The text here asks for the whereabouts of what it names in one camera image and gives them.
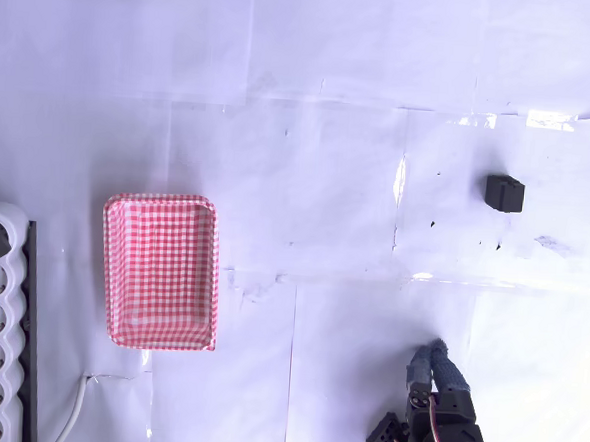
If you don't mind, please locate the small black block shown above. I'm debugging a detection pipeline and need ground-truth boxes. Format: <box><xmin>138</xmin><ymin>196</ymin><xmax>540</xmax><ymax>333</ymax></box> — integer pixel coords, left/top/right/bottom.
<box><xmin>483</xmin><ymin>173</ymin><xmax>527</xmax><ymax>215</ymax></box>

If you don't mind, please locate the black edge strip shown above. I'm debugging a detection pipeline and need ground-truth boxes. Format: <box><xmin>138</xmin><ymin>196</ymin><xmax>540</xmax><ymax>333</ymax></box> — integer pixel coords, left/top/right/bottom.
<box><xmin>10</xmin><ymin>219</ymin><xmax>53</xmax><ymax>442</ymax></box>

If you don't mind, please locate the white power cable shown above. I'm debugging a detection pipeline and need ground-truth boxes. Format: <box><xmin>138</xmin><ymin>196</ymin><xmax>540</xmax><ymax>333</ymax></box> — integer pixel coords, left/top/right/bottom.
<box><xmin>53</xmin><ymin>372</ymin><xmax>92</xmax><ymax>442</ymax></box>

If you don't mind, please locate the red checkered tray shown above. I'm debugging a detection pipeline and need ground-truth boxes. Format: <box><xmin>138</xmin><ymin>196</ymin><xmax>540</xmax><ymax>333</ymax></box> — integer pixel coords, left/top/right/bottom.
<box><xmin>94</xmin><ymin>188</ymin><xmax>226</xmax><ymax>354</ymax></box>

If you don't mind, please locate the red white servo wire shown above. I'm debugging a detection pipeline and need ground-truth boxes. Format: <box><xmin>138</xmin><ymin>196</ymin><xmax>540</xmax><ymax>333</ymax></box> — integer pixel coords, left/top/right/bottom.
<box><xmin>424</xmin><ymin>393</ymin><xmax>459</xmax><ymax>442</ymax></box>

